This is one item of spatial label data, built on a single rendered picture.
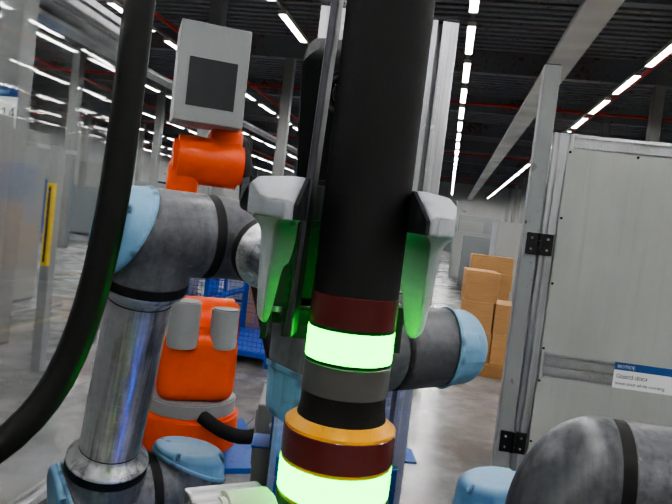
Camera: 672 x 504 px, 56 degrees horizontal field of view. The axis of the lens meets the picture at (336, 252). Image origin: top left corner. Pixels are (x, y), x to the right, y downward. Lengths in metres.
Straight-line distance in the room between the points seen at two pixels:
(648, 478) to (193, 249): 0.56
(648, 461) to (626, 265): 1.45
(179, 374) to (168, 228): 3.43
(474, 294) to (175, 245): 7.09
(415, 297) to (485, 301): 7.57
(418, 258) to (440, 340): 0.32
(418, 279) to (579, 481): 0.46
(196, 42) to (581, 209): 2.83
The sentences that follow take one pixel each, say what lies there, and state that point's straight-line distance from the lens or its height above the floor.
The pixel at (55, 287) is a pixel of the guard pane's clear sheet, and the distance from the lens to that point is 1.48.
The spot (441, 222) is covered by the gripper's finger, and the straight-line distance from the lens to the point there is 0.22.
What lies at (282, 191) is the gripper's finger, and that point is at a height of 1.66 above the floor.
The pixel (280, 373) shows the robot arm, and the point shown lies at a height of 1.53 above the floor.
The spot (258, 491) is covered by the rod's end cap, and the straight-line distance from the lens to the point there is 0.25.
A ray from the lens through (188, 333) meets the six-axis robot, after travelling 4.11.
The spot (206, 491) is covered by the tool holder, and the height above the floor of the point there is 1.55.
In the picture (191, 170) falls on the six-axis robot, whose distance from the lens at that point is 4.26.
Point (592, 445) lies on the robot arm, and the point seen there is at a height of 1.46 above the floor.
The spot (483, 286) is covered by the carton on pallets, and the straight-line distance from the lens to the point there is 7.81.
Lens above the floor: 1.66
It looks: 3 degrees down
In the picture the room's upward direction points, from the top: 7 degrees clockwise
